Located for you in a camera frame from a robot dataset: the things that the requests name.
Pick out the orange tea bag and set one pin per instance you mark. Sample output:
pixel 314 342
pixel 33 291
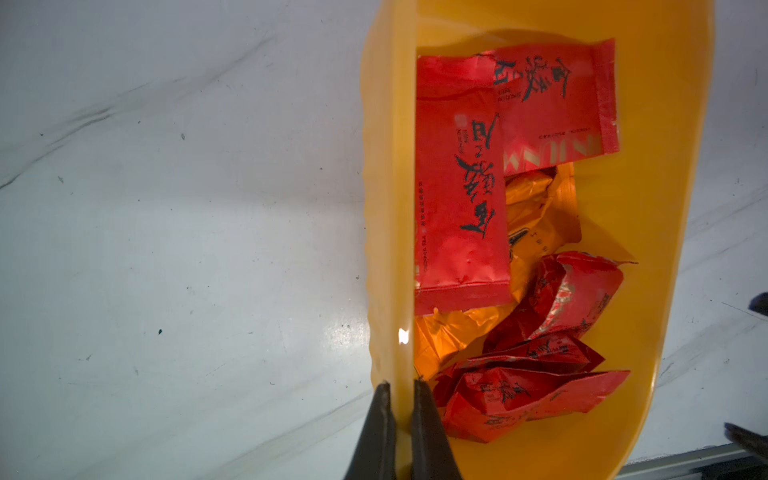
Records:
pixel 542 216

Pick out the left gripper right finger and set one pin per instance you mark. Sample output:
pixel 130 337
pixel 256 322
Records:
pixel 432 455

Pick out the aluminium mounting rail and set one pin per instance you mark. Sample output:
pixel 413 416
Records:
pixel 719 462

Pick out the red tea bag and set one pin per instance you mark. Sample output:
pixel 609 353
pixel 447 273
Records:
pixel 569 293
pixel 557 353
pixel 486 404
pixel 556 103
pixel 461 253

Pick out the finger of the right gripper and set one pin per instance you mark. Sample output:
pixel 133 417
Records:
pixel 751 442
pixel 759 304

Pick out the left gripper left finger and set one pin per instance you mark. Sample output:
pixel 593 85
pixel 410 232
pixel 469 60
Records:
pixel 374 455

